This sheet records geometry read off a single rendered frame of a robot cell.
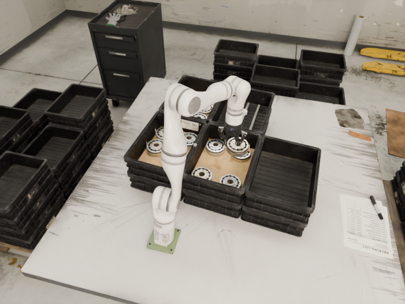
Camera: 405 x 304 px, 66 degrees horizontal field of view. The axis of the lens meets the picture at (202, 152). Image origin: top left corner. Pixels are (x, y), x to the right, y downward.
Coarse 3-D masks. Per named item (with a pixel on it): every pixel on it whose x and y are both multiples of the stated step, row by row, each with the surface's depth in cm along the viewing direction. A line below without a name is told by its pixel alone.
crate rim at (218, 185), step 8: (200, 136) 161; (256, 144) 158; (192, 152) 153; (256, 152) 154; (184, 168) 146; (248, 168) 146; (184, 176) 143; (192, 176) 142; (248, 176) 143; (208, 184) 141; (216, 184) 139; (224, 184) 139; (240, 192) 138
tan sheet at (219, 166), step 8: (224, 152) 168; (200, 160) 163; (208, 160) 163; (216, 160) 163; (224, 160) 163; (232, 160) 163; (248, 160) 164; (208, 168) 159; (216, 168) 159; (224, 168) 159; (232, 168) 160; (240, 168) 160; (216, 176) 156; (240, 176) 156
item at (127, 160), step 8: (160, 112) 175; (152, 120) 170; (192, 120) 171; (200, 120) 171; (144, 128) 165; (128, 152) 153; (128, 160) 149; (136, 160) 149; (152, 168) 147; (160, 168) 145
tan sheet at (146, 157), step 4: (184, 132) 179; (144, 152) 167; (188, 152) 167; (140, 156) 165; (144, 156) 165; (148, 156) 165; (152, 156) 165; (160, 156) 165; (140, 160) 162; (144, 160) 162; (148, 160) 162; (152, 160) 163; (156, 160) 163; (160, 160) 163; (156, 164) 161; (160, 164) 161
